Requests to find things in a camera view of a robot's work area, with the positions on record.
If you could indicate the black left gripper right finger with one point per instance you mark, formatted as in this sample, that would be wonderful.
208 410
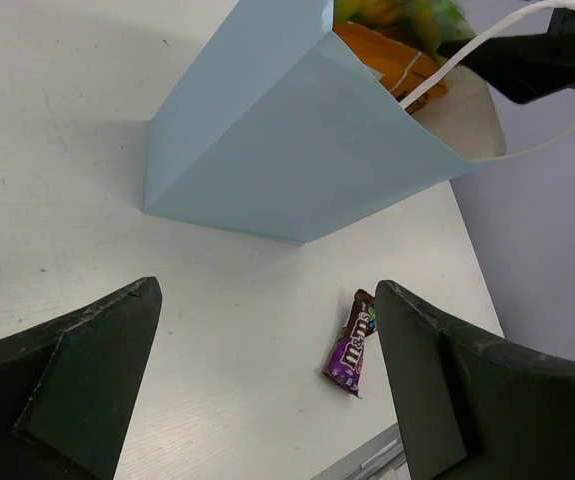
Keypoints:
471 404

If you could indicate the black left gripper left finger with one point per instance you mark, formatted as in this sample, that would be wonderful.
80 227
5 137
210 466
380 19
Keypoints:
68 386

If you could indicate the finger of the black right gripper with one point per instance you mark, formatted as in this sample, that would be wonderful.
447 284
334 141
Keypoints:
528 67

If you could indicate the purple brown M&M's packet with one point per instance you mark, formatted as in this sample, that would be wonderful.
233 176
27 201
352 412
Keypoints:
345 361

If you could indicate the green yellow Fox's candy bag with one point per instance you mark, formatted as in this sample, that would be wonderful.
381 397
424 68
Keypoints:
418 23

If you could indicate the orange Kettle chips bag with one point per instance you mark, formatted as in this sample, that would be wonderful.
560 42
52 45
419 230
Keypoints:
399 68

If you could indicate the light blue paper bag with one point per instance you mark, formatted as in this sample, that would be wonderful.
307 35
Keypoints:
278 129

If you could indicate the aluminium table edge rail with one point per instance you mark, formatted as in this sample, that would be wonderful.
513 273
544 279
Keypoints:
382 457

